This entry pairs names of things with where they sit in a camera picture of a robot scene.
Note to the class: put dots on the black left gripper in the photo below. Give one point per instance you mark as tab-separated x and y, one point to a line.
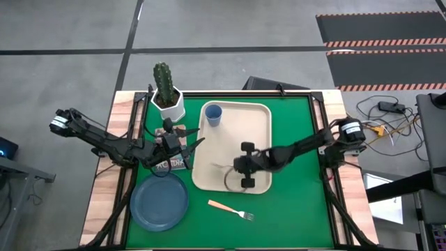
171	143

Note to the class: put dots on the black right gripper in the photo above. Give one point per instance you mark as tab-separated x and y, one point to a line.
248	164

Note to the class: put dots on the blue plastic cup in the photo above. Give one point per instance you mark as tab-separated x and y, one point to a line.
213	115

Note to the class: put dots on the blue round plate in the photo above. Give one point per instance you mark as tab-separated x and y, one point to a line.
158	202

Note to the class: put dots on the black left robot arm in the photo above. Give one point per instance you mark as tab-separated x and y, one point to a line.
101	139

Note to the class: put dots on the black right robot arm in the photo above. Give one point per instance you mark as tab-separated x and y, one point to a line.
299	144

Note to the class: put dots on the beige plastic tray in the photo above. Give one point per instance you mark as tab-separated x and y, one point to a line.
226	139

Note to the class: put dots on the wooden board with Acadia sticker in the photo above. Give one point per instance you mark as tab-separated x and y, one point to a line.
176	164

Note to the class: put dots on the white hexagonal plant pot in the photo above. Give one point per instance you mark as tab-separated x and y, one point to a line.
173	111

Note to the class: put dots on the green cactus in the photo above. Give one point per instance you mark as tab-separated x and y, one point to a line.
163	82

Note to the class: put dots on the green table mat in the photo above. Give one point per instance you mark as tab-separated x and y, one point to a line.
278	223

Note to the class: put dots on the black monitor back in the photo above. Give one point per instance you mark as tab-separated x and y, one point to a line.
265	84

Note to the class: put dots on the black right table clamp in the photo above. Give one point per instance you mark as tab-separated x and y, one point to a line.
355	149

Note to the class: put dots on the white panel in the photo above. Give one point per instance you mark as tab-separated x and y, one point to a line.
383	209

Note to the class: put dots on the black power adapter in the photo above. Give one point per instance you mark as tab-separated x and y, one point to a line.
392	106

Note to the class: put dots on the grey side table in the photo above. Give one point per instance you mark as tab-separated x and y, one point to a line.
21	174

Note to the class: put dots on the black device with blue light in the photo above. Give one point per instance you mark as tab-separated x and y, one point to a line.
7	148

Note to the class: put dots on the large black striped floor mat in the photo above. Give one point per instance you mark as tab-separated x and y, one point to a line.
380	26

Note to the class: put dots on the control panel with buttons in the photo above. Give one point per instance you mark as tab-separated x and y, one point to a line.
439	238

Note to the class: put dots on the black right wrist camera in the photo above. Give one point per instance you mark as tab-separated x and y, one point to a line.
242	164

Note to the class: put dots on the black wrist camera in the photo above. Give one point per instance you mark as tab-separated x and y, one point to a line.
170	142
242	164

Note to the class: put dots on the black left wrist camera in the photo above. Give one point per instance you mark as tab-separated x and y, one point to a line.
170	142

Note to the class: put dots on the black camera mount clip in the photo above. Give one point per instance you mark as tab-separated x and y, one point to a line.
281	90

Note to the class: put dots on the black aluminium table frame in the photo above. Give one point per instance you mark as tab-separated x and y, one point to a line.
322	115

